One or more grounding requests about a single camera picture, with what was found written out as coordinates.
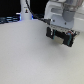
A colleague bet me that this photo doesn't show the silver and white gripper body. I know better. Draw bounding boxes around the silver and white gripper body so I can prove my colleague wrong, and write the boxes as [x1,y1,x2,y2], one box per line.
[44,0,84,32]

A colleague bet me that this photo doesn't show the black kcup holder drawer box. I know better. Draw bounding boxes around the black kcup holder drawer box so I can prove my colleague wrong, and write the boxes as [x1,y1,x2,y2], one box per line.
[46,27,76,47]

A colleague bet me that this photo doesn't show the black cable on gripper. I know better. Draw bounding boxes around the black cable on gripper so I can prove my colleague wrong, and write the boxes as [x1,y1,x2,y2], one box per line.
[21,0,52,24]

